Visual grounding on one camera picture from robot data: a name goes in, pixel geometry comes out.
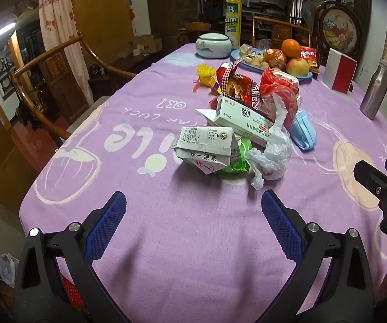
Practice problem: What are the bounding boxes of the pile of walnuts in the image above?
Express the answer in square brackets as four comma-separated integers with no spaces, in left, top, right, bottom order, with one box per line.
[243,57,270,71]

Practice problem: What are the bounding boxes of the round wooden chair back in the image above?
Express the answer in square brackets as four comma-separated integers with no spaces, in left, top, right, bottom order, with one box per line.
[184,22,212,31]

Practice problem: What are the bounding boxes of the blue oval plate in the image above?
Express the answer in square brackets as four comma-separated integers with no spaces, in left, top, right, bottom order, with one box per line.
[230,48,314,80]

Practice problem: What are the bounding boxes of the white medicine box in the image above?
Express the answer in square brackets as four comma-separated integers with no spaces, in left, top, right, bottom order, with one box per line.
[195,95,276,149]

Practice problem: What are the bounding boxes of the white ceramic lidded jar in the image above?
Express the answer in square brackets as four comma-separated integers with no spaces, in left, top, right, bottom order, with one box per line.
[195,33,232,59]

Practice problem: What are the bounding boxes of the floral curtain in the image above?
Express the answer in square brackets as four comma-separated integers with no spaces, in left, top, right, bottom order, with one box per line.
[39,0,95,106]

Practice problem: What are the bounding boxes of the metal bottle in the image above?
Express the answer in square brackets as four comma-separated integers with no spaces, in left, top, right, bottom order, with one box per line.
[359,59,387,121]

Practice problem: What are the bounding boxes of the carved-back wooden chair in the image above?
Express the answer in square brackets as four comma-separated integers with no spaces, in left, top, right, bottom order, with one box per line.
[252,13,311,48]

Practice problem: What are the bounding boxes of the orange fruit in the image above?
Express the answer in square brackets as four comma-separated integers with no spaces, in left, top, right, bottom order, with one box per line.
[281,38,302,58]

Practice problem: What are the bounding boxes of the red plastic basket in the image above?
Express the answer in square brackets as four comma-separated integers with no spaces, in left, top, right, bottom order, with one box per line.
[60,273,81,307]

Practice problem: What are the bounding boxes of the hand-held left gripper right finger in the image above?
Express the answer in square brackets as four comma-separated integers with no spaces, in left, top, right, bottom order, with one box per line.
[261,190,376,323]

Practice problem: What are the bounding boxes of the red snack bag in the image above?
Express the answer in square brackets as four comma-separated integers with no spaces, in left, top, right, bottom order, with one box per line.
[225,74,264,110]

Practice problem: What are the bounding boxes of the red string bundle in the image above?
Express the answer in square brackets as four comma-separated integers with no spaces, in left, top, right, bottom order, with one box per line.
[260,69,299,120]

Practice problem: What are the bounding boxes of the tall yellow green carton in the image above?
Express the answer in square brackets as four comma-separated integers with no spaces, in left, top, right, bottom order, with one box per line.
[225,0,243,50]

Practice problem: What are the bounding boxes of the blue face mask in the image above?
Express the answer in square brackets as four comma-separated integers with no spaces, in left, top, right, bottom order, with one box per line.
[288,109,317,151]

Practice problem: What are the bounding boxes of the crushed white drink carton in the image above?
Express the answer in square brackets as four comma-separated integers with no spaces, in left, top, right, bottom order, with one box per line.
[175,126,244,176]

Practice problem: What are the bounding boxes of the yellow knitted flower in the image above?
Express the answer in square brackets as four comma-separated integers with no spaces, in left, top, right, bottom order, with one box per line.
[193,64,217,92]

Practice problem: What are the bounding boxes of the red snack packet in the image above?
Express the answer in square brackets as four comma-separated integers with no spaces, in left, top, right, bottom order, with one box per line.
[299,46,319,73]

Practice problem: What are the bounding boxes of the apple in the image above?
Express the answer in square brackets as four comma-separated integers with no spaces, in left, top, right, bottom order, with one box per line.
[286,57,311,77]

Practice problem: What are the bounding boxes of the white plastic bag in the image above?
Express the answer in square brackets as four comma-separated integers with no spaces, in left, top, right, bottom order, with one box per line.
[245,98,294,189]
[0,253,21,289]

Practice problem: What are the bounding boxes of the green snack wrapper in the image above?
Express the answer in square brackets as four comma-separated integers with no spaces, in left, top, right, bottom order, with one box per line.
[218,138,252,175]

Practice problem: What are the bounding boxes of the red white checkered ribbon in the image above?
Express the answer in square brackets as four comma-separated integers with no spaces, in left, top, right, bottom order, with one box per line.
[219,59,245,95]

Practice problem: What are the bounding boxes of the round framed picture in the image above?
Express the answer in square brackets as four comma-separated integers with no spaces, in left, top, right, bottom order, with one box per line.
[314,1,363,66]

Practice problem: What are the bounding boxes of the white and red box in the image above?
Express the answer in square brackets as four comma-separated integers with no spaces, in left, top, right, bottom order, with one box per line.
[321,48,359,94]

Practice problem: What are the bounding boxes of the electric fan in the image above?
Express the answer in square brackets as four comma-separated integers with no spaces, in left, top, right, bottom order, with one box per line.
[300,0,316,26]

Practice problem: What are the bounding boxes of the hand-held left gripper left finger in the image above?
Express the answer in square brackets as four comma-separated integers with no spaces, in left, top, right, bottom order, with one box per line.
[13,191,130,323]

